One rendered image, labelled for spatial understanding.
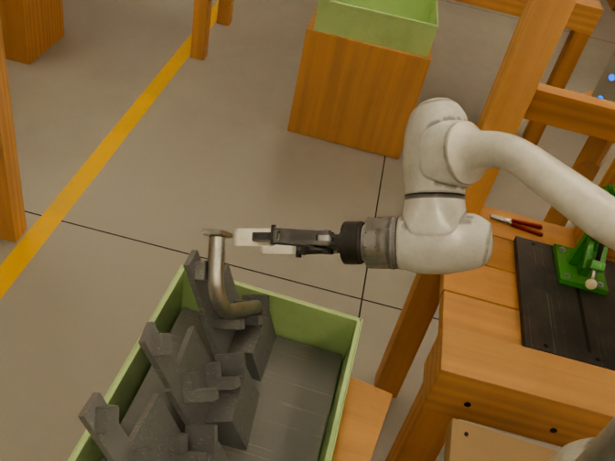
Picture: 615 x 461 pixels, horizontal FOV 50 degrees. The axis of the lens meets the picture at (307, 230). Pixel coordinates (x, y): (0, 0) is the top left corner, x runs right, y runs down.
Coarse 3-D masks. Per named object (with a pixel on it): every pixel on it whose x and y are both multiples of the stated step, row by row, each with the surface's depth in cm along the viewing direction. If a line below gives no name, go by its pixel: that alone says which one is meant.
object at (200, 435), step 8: (192, 424) 116; (200, 424) 116; (208, 424) 116; (216, 424) 116; (192, 432) 116; (200, 432) 116; (208, 432) 115; (216, 432) 115; (192, 440) 116; (200, 440) 115; (208, 440) 115; (216, 440) 115; (192, 448) 116; (200, 448) 115; (208, 448) 115; (216, 448) 115
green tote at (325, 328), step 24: (168, 288) 138; (240, 288) 143; (168, 312) 140; (288, 312) 144; (312, 312) 142; (336, 312) 142; (288, 336) 149; (312, 336) 147; (336, 336) 145; (144, 360) 132; (120, 384) 119; (336, 384) 147; (120, 408) 124; (336, 408) 124; (336, 432) 119; (72, 456) 107; (96, 456) 118
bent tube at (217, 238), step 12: (216, 240) 120; (216, 252) 119; (216, 264) 119; (216, 276) 119; (216, 288) 119; (216, 300) 120; (252, 300) 139; (228, 312) 123; (240, 312) 128; (252, 312) 135
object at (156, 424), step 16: (96, 400) 96; (160, 400) 110; (80, 416) 93; (96, 416) 95; (112, 416) 96; (144, 416) 107; (160, 416) 110; (96, 432) 95; (112, 432) 98; (144, 432) 106; (160, 432) 110; (176, 432) 114; (112, 448) 98; (128, 448) 102; (160, 448) 110
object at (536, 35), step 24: (528, 0) 157; (552, 0) 149; (576, 0) 148; (528, 24) 154; (552, 24) 153; (528, 48) 157; (552, 48) 156; (504, 72) 162; (528, 72) 161; (504, 96) 166; (528, 96) 164; (480, 120) 176; (504, 120) 169; (480, 192) 184; (576, 240) 191
